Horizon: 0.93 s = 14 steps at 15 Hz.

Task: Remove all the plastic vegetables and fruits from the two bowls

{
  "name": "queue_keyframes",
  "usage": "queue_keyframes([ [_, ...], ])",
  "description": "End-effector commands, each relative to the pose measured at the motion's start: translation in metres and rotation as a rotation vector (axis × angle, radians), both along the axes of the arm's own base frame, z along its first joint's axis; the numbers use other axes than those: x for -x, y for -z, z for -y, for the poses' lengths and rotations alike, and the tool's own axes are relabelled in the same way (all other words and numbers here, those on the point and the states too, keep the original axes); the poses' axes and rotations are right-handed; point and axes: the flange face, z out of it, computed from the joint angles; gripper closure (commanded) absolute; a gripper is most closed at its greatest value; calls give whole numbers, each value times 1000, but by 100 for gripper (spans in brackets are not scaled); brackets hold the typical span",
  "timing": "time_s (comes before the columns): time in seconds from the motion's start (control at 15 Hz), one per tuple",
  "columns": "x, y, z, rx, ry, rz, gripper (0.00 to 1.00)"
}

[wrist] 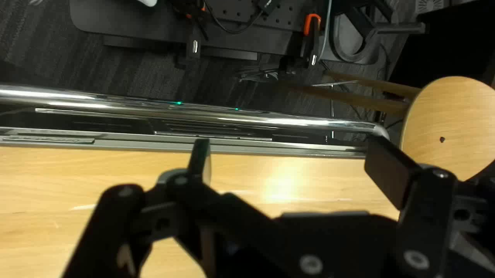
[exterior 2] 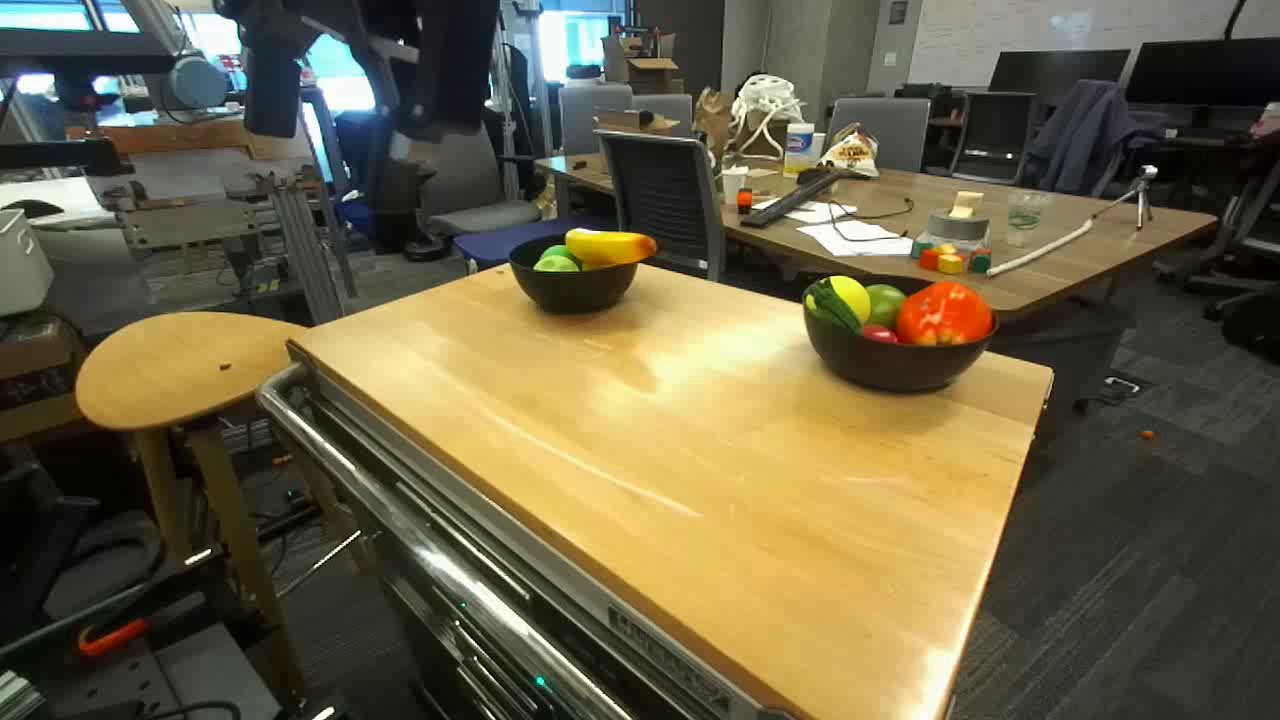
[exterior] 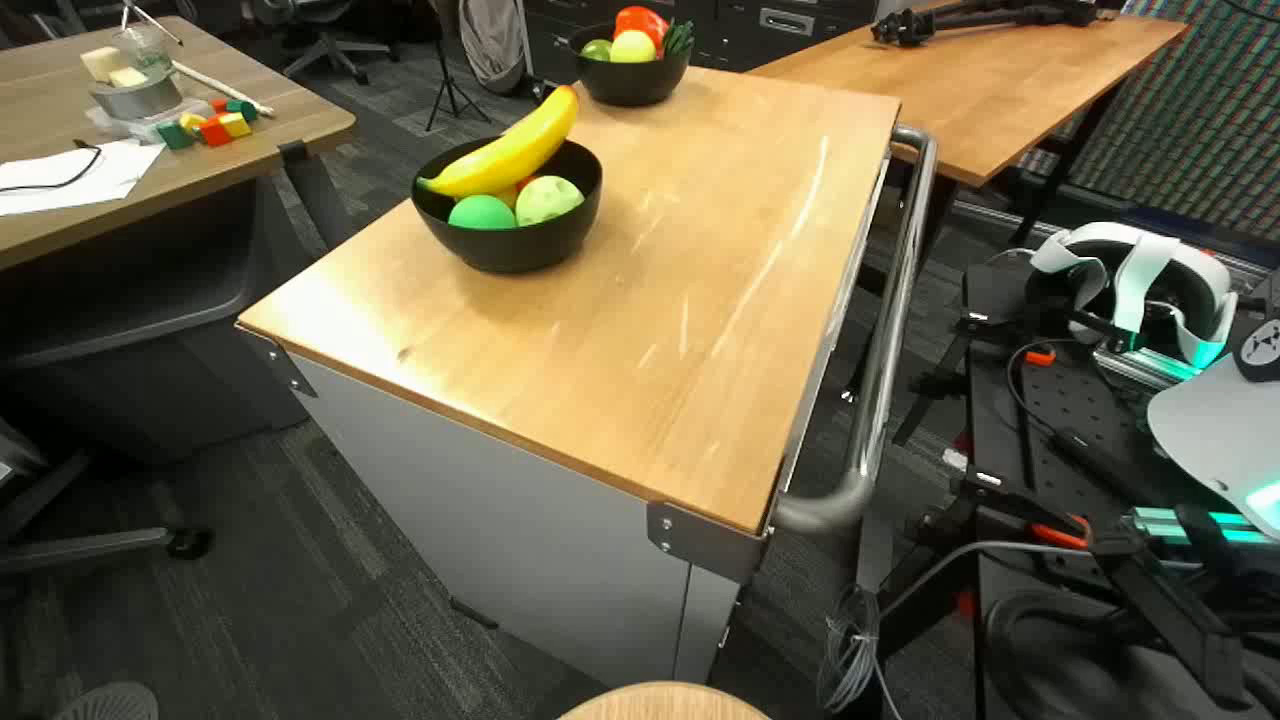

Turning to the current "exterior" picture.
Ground wooden desk left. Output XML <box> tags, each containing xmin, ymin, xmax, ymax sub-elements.
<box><xmin>0</xmin><ymin>15</ymin><xmax>354</xmax><ymax>268</ymax></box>

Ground black bowl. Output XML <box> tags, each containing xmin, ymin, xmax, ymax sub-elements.
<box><xmin>574</xmin><ymin>35</ymin><xmax>688</xmax><ymax>110</ymax></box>
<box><xmin>411</xmin><ymin>142</ymin><xmax>603</xmax><ymax>278</ymax></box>

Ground light green dimpled ball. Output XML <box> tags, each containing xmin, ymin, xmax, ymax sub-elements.
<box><xmin>516</xmin><ymin>176</ymin><xmax>584</xmax><ymax>229</ymax></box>

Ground white VR headset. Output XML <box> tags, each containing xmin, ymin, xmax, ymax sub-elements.
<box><xmin>1027</xmin><ymin>220</ymin><xmax>1237</xmax><ymax>389</ymax></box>

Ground wooden top tool cart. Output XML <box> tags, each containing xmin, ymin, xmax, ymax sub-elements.
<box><xmin>240</xmin><ymin>67</ymin><xmax>900</xmax><ymax>685</ymax></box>

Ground orange red plastic pepper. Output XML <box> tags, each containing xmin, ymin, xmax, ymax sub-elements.
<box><xmin>613</xmin><ymin>4</ymin><xmax>666</xmax><ymax>47</ymax></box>

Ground red radish with green leaves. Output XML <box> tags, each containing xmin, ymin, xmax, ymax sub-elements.
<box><xmin>665</xmin><ymin>20</ymin><xmax>695</xmax><ymax>58</ymax></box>

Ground yellow green plastic lemon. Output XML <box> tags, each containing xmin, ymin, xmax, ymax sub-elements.
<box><xmin>607</xmin><ymin>30</ymin><xmax>654</xmax><ymax>65</ymax></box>

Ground clear plastic container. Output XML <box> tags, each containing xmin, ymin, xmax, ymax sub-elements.
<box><xmin>78</xmin><ymin>24</ymin><xmax>179</xmax><ymax>121</ymax></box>

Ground coloured toy blocks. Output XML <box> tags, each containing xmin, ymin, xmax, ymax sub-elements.
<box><xmin>154</xmin><ymin>95</ymin><xmax>259</xmax><ymax>147</ymax></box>

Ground metal cart handle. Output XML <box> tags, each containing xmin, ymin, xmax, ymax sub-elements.
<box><xmin>772</xmin><ymin>129</ymin><xmax>934</xmax><ymax>532</ymax></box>

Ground dark green smooth ball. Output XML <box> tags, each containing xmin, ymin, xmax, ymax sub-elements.
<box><xmin>449</xmin><ymin>195</ymin><xmax>516</xmax><ymax>231</ymax></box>

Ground black bowl near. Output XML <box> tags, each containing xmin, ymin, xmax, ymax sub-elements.
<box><xmin>411</xmin><ymin>142</ymin><xmax>603</xmax><ymax>278</ymax></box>

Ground green plastic lime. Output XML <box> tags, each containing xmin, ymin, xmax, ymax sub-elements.
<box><xmin>581</xmin><ymin>42</ymin><xmax>613</xmax><ymax>65</ymax></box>

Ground round wooden stool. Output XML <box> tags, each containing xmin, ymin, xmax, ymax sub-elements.
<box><xmin>559</xmin><ymin>679</ymin><xmax>768</xmax><ymax>720</ymax></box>

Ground wooden desk back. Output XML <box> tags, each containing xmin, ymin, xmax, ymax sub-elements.
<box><xmin>759</xmin><ymin>15</ymin><xmax>1189</xmax><ymax>188</ymax></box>

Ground white paper sheet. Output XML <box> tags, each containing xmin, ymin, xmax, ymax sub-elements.
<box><xmin>0</xmin><ymin>142</ymin><xmax>162</xmax><ymax>218</ymax></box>

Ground wooden desk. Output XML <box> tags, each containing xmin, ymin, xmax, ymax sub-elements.
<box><xmin>0</xmin><ymin>15</ymin><xmax>354</xmax><ymax>268</ymax></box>
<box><xmin>759</xmin><ymin>15</ymin><xmax>1189</xmax><ymax>188</ymax></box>

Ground black bowl far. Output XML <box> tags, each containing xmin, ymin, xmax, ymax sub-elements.
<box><xmin>574</xmin><ymin>35</ymin><xmax>688</xmax><ymax>110</ymax></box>

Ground yellow plastic banana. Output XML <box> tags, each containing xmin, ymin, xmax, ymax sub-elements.
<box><xmin>420</xmin><ymin>83</ymin><xmax>581</xmax><ymax>200</ymax></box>

